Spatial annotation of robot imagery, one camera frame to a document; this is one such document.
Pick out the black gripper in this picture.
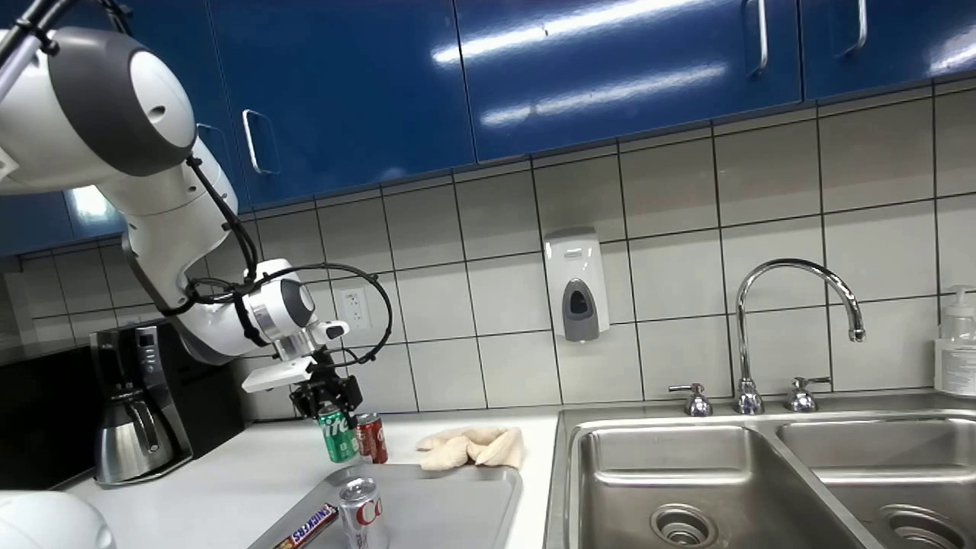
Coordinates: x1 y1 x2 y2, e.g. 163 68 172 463
288 348 366 426

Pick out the green soda can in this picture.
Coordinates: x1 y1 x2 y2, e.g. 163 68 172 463
318 404 359 468

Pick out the red soda can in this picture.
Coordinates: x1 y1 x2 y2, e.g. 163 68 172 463
353 409 392 468

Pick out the silver soda can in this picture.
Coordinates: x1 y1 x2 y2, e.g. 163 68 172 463
335 472 387 549

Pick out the brown candy bar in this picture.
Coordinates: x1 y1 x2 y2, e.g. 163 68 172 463
272 501 342 549

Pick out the black coffee maker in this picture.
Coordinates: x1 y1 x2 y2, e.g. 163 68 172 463
91 322 257 488

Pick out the beige waffle cloth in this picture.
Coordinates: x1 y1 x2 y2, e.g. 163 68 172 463
414 424 527 475

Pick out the steel coffee carafe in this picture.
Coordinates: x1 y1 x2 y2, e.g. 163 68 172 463
98 384 178 488

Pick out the black microwave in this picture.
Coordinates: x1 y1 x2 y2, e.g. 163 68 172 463
0 345 111 493

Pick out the white rounded object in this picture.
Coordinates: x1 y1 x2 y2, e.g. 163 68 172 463
0 488 117 549

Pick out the blue cabinet door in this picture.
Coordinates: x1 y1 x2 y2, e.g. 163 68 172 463
453 0 805 170
0 0 238 260
794 0 976 106
208 0 473 214

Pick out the stainless steel double sink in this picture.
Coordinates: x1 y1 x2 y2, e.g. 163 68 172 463
543 407 976 549

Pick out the chrome gooseneck faucet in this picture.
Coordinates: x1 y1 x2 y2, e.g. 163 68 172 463
732 258 870 416

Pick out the clear soap bottle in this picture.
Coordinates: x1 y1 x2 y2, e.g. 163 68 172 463
930 288 976 401

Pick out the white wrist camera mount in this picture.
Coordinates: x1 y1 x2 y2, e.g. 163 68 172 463
238 354 319 396

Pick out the white wall outlet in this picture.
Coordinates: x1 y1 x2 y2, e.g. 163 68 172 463
335 288 372 337

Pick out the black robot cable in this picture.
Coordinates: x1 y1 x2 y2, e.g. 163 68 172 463
184 156 396 368

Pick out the white wall soap dispenser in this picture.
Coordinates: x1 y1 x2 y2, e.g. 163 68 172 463
543 234 614 345

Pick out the silver cabinet handle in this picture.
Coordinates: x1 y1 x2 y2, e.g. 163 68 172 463
750 0 775 75
242 106 275 176
837 0 872 61

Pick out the chrome faucet handle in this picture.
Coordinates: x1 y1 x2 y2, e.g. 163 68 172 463
784 374 837 416
668 382 716 419

